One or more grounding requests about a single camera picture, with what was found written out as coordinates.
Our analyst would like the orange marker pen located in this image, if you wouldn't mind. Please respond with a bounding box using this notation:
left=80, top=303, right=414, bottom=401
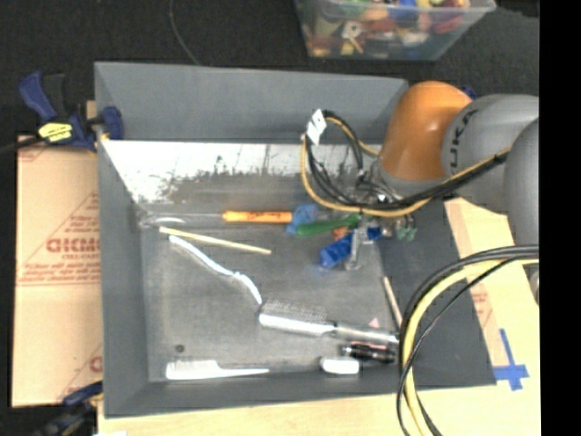
left=222, top=210, right=294, bottom=225

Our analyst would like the white comb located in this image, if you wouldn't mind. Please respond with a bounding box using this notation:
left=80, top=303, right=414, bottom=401
left=164, top=358, right=271, bottom=382

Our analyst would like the white toothbrush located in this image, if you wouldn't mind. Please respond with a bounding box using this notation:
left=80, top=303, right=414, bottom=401
left=168, top=234, right=264, bottom=306

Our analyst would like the white hairbrush with silver handle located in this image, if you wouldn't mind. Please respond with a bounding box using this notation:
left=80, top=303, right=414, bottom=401
left=257, top=297, right=401, bottom=345

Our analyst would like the long pale wood stick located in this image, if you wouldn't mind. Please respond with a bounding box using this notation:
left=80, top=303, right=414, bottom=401
left=158, top=225, right=273, bottom=256

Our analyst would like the green toy vegetable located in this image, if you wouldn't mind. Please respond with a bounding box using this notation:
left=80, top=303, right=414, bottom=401
left=296, top=213, right=363, bottom=238

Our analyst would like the small white oblong piece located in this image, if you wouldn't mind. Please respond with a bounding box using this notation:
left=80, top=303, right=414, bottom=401
left=319, top=356, right=361, bottom=376

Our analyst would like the brown cardboard board red print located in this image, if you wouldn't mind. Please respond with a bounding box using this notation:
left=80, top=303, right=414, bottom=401
left=10, top=136, right=512, bottom=409

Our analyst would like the grey metal bin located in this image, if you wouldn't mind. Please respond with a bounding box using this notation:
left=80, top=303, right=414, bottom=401
left=93, top=61, right=497, bottom=418

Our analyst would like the black and red pen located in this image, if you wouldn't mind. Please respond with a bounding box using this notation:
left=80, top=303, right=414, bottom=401
left=339, top=342, right=399, bottom=364

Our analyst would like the short pale wood stick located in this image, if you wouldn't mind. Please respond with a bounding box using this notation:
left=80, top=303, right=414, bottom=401
left=381, top=275, right=405, bottom=332

